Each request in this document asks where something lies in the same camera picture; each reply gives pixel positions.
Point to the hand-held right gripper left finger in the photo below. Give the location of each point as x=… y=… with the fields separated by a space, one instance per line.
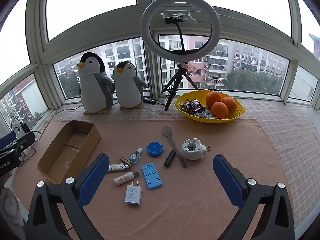
x=93 y=180

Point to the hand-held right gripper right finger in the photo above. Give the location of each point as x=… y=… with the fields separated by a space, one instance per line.
x=228 y=182

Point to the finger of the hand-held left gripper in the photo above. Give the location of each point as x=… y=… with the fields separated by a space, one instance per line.
x=23 y=142
x=6 y=138

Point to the wooden clothespin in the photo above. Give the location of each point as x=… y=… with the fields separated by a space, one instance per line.
x=125 y=160

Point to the brown cardboard box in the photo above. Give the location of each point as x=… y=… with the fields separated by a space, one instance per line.
x=70 y=150

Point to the white charger adapter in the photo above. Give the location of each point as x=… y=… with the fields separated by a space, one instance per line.
x=133 y=193

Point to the clear blue eye drop bottle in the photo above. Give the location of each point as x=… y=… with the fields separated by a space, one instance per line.
x=135 y=157

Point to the white plug-in heater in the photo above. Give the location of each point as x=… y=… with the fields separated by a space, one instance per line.
x=192 y=148

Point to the blue phone stand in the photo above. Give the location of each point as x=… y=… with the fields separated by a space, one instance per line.
x=151 y=177

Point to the black cylinder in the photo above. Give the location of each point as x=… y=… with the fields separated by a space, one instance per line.
x=169 y=158

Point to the blue round case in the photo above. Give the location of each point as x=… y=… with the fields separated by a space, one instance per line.
x=155 y=149

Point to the grey metal spoon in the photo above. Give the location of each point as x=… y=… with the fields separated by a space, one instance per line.
x=167 y=131

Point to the black power adapter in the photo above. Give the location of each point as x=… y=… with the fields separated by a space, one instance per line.
x=24 y=128

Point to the patterned lighter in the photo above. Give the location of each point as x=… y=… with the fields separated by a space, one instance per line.
x=117 y=168

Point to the small white bottle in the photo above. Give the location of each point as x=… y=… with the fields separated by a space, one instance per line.
x=125 y=178

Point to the pink towel mat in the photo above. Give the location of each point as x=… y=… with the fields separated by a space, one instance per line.
x=175 y=217

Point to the orange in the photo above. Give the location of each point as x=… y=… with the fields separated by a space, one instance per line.
x=231 y=103
x=212 y=97
x=220 y=110

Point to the yellow leaf-shaped bowl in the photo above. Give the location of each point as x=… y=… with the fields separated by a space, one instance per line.
x=238 y=107

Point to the checked cloth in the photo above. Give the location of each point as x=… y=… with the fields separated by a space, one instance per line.
x=287 y=135

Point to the pile of wrapped candies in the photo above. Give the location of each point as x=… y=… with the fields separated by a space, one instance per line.
x=192 y=106

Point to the large penguin plush toy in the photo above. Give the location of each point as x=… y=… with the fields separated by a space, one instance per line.
x=93 y=87

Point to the small penguin plush toy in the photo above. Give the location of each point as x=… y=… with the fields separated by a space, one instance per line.
x=127 y=85

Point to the black tripod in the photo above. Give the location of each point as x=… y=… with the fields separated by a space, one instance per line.
x=178 y=78

